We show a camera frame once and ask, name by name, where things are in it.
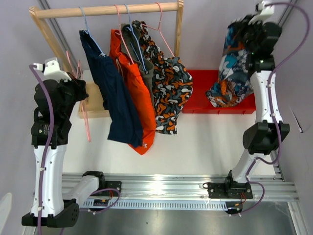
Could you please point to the colourful graphic print shorts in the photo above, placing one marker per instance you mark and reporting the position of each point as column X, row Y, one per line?
column 233, row 84

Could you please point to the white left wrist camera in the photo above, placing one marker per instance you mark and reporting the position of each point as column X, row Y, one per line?
column 52, row 69

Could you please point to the olive grey shorts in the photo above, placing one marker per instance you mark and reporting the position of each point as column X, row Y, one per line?
column 131, row 46

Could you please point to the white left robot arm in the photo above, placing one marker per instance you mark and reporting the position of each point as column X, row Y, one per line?
column 55, row 102

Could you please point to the red plastic tray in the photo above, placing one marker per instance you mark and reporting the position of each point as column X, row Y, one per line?
column 198, row 103

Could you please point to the white slotted cable duct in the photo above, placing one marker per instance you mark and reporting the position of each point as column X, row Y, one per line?
column 144, row 204

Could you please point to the orange black camouflage shorts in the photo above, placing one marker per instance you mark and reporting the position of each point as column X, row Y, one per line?
column 172, row 84

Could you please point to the wooden clothes rack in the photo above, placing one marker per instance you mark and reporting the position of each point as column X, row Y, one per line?
column 94, row 108

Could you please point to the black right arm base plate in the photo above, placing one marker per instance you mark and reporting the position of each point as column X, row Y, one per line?
column 228, row 190

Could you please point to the pink hanger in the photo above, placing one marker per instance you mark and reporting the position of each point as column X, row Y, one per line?
column 158, row 28
column 77, row 73
column 121, row 35

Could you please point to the aluminium mounting rail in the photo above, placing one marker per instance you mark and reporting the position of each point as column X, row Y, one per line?
column 189, row 187

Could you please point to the navy blue shorts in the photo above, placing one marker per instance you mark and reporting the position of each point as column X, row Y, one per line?
column 125, row 126

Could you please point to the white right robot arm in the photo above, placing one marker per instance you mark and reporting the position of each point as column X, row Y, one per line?
column 269, row 131

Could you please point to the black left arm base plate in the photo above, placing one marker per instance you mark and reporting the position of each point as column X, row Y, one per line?
column 111, row 188

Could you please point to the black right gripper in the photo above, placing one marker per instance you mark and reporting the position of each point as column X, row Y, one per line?
column 244, row 25

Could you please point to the light blue hanger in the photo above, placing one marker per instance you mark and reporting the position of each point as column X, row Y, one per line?
column 89, row 33
column 138, row 50

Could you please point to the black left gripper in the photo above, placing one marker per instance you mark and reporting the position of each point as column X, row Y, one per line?
column 79, row 85

